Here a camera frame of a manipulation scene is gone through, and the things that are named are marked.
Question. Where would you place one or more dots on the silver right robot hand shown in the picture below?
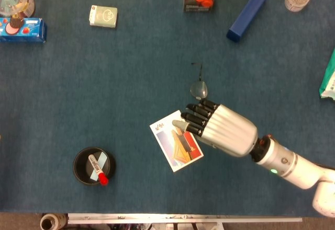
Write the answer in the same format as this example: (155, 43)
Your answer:
(230, 130)

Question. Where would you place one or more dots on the thin metal eyeglasses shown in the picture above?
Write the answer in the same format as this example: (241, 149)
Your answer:
(199, 89)

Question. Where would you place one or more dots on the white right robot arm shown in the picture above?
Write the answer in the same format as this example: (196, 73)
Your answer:
(295, 170)

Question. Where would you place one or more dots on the picture postcard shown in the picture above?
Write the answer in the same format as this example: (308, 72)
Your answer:
(170, 146)

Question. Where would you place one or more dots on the green wet wipes pack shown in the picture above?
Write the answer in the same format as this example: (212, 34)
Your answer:
(330, 83)

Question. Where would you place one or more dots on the long dark blue box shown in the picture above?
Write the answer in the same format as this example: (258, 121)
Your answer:
(248, 13)

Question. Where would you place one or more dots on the light blue flat strip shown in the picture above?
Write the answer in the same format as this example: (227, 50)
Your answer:
(103, 159)

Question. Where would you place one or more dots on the blue felt table cover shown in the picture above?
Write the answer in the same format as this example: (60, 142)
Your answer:
(104, 83)

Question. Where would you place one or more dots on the red-capped marker pen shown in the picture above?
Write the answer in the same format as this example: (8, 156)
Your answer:
(96, 167)

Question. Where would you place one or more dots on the black mesh pen holder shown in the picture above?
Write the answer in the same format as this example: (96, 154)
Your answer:
(78, 167)

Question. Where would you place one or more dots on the pale green card box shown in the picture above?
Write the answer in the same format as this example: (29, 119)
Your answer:
(103, 17)

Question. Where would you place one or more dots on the brown tape roll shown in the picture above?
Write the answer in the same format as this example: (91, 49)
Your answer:
(60, 220)

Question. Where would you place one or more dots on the blue cookie box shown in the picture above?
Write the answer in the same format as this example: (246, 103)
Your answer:
(34, 31)

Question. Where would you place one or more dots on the aluminium rail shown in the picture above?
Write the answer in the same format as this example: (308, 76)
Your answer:
(183, 218)

